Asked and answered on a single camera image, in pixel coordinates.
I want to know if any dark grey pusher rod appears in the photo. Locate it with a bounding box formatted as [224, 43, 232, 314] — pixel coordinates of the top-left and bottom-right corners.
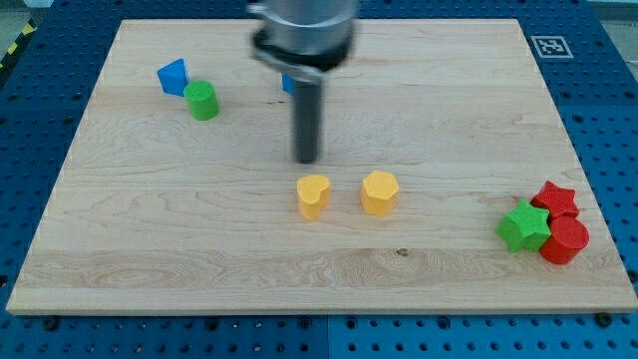
[293, 80, 322, 164]

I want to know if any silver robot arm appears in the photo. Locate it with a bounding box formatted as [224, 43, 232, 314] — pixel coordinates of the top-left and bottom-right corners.
[246, 0, 358, 164]

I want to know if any yellow hexagon block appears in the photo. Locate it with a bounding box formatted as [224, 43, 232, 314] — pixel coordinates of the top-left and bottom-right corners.
[360, 171, 400, 216]

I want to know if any blue block behind rod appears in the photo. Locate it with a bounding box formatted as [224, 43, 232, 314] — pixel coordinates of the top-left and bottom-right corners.
[281, 74, 294, 95]

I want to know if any yellow heart block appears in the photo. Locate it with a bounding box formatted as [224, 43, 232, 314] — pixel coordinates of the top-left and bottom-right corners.
[296, 175, 331, 221]

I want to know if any green cylinder block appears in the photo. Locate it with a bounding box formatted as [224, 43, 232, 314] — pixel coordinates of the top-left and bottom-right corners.
[183, 80, 219, 121]

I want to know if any blue triangle block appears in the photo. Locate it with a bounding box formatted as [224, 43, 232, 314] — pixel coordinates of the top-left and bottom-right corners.
[157, 58, 188, 97]

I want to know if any wooden board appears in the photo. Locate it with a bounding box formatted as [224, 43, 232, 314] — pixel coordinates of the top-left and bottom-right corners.
[7, 19, 637, 316]

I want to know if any white fiducial marker tag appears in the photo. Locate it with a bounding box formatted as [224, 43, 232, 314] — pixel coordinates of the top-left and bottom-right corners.
[531, 35, 573, 59]

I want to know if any green star block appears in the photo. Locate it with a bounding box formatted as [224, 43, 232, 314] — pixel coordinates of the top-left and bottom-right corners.
[495, 199, 551, 253]

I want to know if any red star block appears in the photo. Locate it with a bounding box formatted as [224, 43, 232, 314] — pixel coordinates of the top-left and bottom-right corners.
[530, 180, 580, 221]

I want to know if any red cylinder block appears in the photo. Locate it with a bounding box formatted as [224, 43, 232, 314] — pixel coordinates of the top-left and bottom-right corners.
[539, 216, 590, 265]

